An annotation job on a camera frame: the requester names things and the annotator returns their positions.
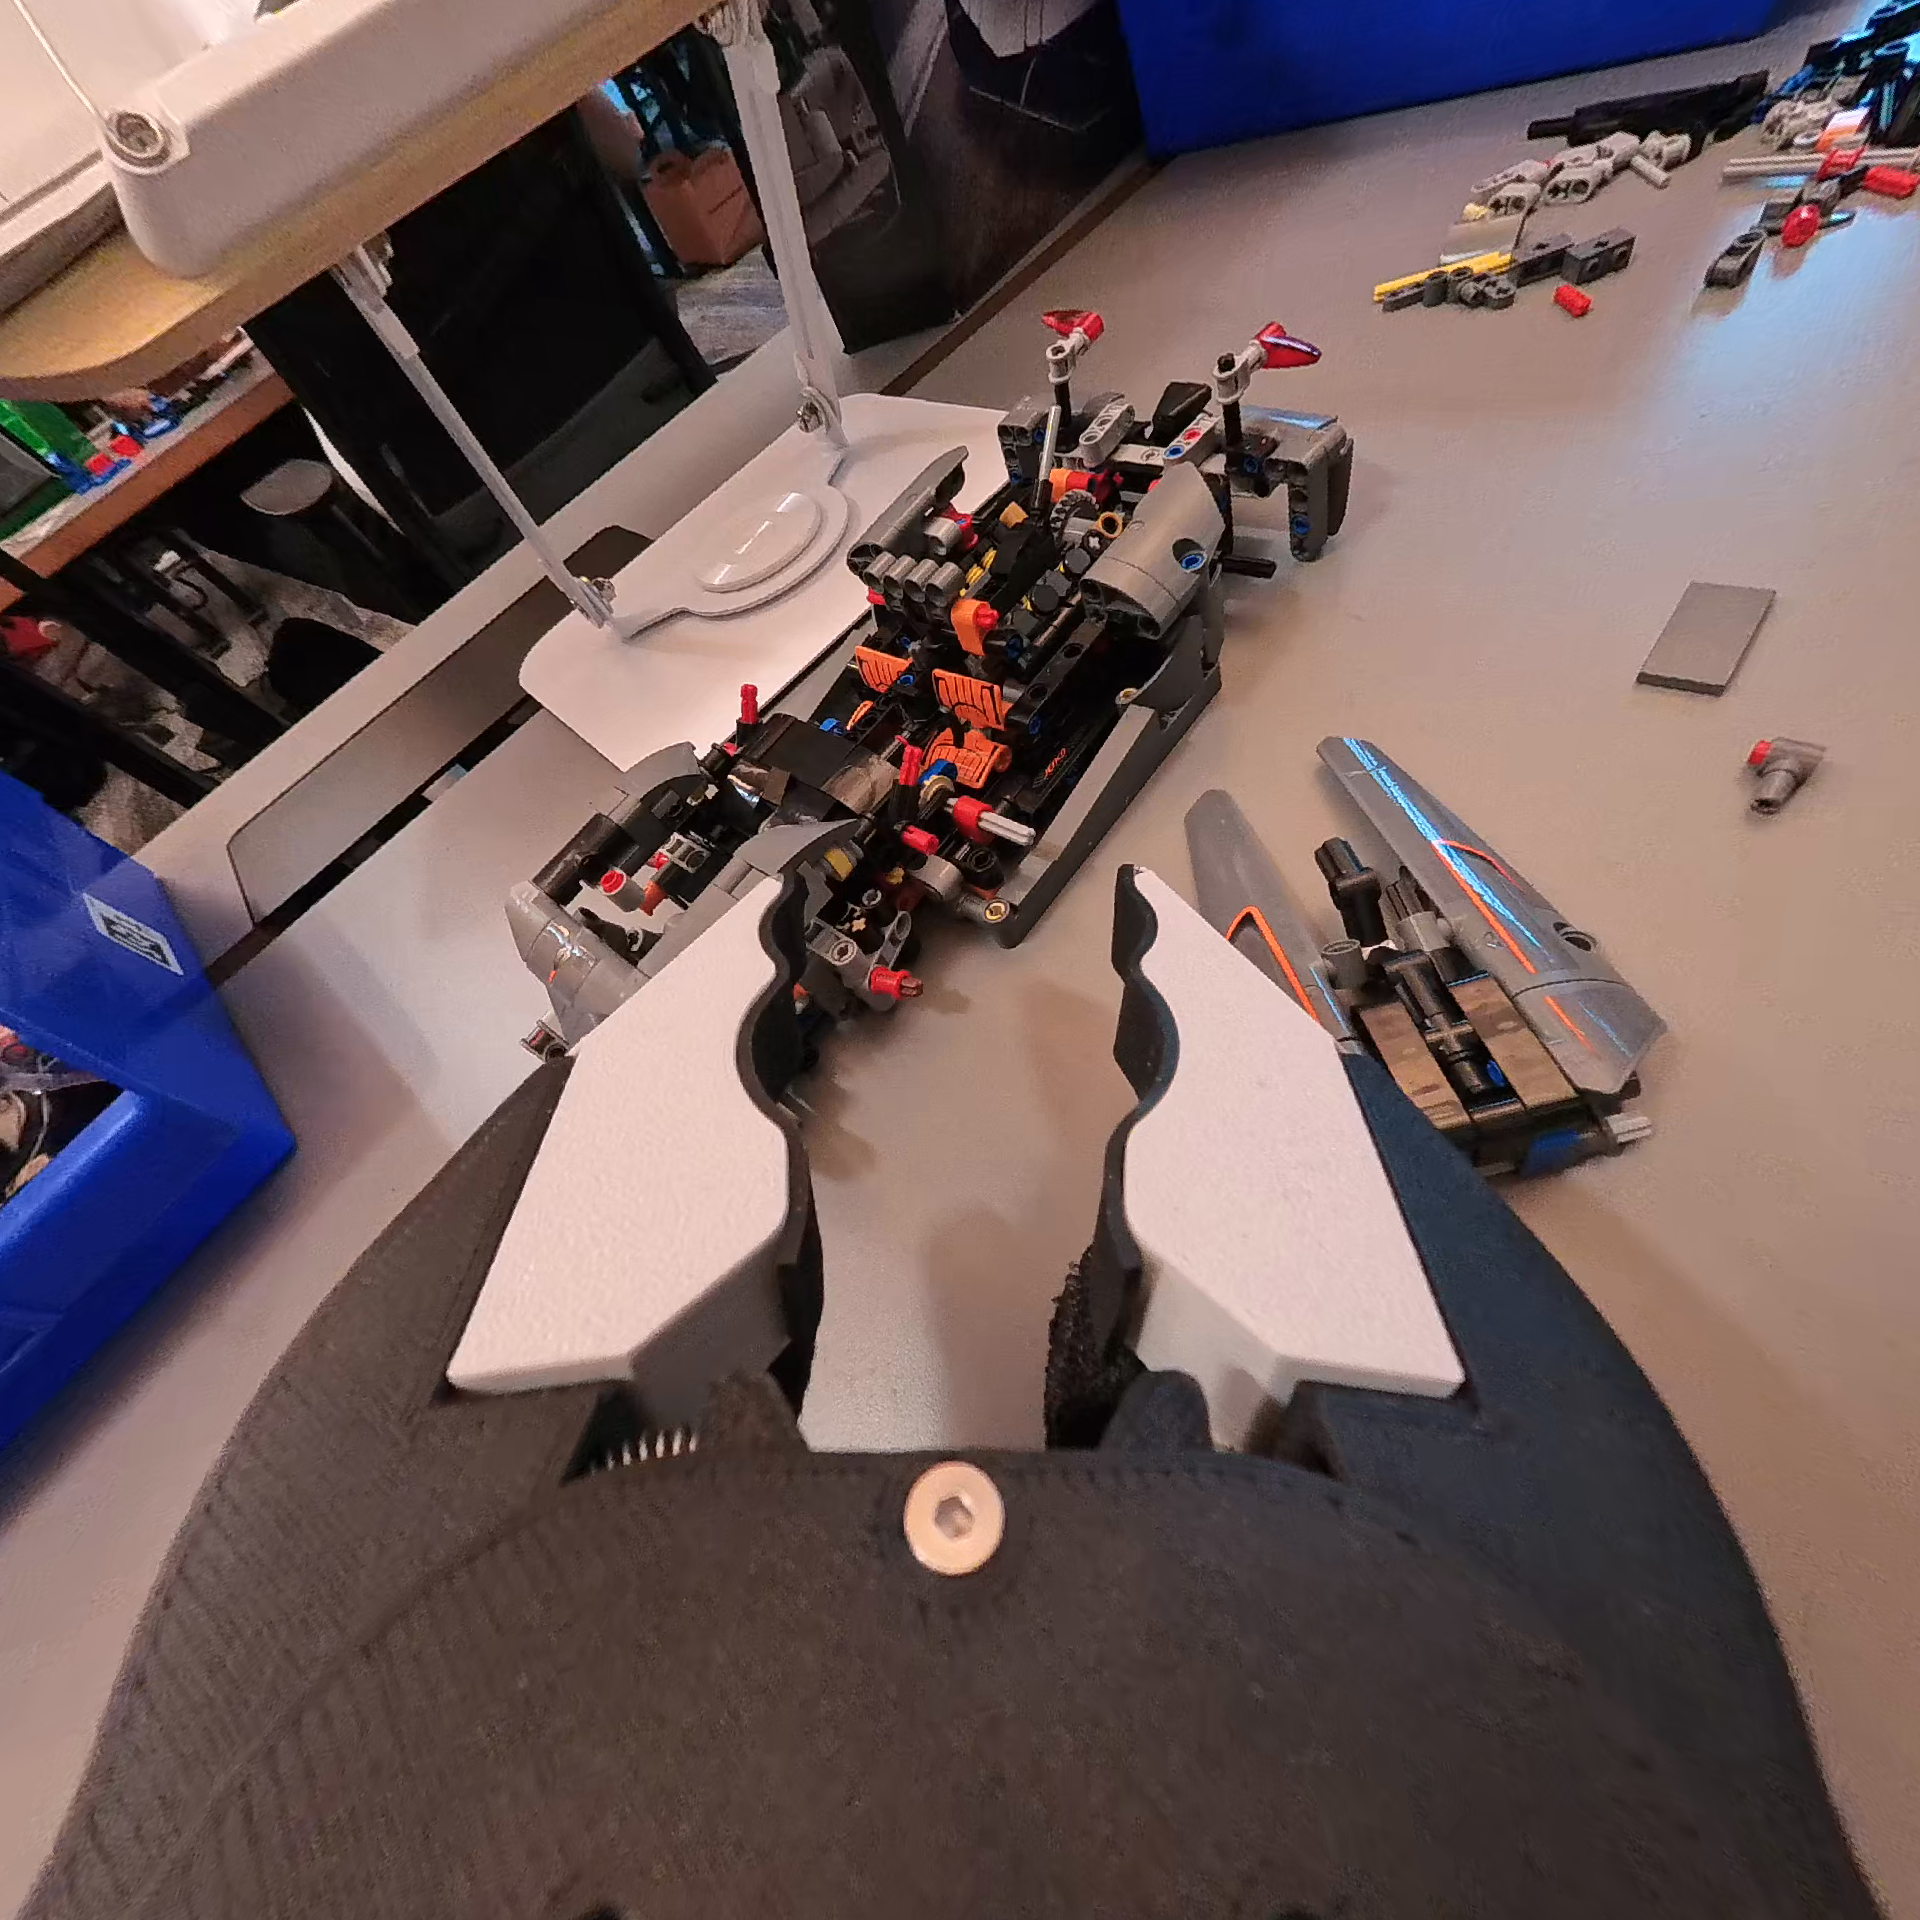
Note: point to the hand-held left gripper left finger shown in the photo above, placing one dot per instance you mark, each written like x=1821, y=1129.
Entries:
x=645, y=1201

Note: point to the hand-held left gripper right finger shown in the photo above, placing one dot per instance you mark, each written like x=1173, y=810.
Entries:
x=1275, y=1201

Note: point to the pile of lego pieces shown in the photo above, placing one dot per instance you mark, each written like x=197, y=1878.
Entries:
x=1576, y=172

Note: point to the grey lego connector piece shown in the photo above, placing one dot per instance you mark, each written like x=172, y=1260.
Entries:
x=1792, y=773

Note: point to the grey flat board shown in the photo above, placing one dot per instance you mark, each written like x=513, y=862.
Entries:
x=374, y=781

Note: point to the partly built lego car model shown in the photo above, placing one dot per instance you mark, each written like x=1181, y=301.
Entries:
x=1141, y=556

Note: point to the dark grey lego tile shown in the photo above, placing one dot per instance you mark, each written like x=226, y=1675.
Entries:
x=1704, y=639

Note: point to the grey winged lego subassembly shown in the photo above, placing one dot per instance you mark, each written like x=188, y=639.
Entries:
x=1499, y=902

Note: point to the dark printed lego box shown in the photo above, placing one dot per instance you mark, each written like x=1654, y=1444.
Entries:
x=973, y=150

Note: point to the white instruction booklet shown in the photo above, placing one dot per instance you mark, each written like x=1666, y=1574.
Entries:
x=44, y=90

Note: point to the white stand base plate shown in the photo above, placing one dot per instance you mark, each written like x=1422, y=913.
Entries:
x=721, y=646

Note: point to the blue labelled plastic bin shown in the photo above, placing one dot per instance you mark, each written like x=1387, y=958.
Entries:
x=148, y=1201

